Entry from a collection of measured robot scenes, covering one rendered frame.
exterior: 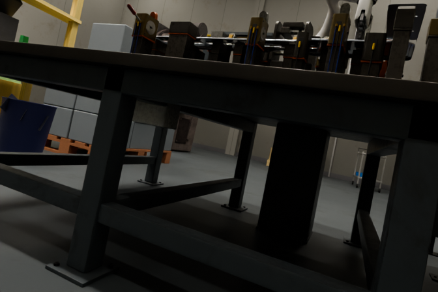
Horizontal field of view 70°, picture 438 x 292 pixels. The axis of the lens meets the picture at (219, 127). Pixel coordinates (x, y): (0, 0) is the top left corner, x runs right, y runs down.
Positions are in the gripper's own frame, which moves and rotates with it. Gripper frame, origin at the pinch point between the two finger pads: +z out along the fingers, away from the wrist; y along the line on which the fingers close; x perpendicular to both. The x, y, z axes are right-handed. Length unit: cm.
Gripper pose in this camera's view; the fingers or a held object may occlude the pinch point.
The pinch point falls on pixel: (359, 37)
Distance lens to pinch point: 148.0
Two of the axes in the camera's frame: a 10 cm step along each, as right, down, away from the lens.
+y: -4.5, -1.1, -8.8
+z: -1.9, 9.8, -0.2
